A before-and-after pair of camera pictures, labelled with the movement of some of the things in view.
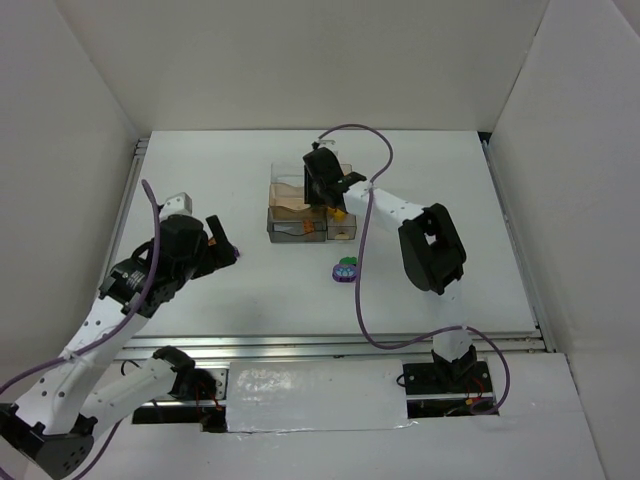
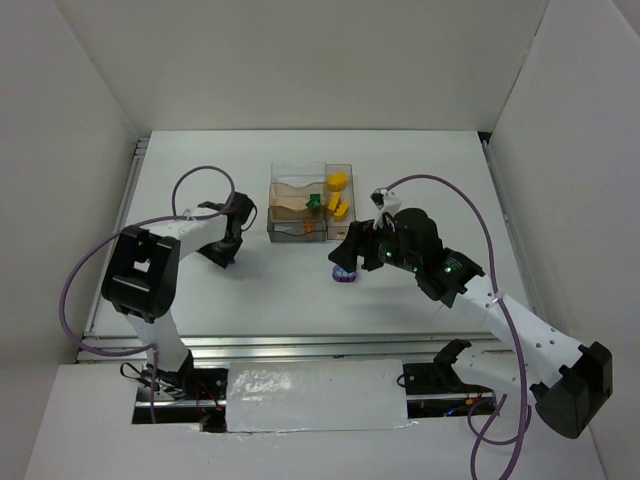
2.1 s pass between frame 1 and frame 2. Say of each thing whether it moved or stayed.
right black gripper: moved
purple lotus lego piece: stayed
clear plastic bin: stayed
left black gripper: moved
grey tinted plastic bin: stayed
